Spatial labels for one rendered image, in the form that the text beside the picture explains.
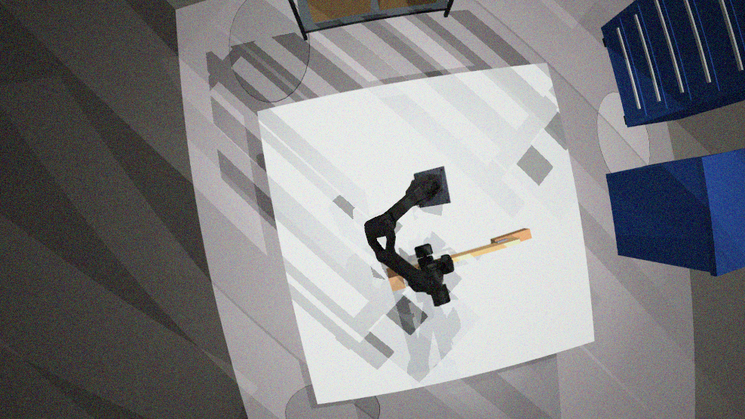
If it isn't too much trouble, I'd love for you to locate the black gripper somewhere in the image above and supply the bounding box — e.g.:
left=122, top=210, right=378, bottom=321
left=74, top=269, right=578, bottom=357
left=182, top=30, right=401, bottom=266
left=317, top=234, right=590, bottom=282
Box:
left=415, top=244, right=434, bottom=271

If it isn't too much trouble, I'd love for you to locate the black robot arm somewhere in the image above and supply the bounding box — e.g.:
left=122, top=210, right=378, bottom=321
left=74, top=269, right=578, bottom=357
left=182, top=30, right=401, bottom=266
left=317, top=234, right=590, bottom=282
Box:
left=364, top=174, right=454, bottom=307

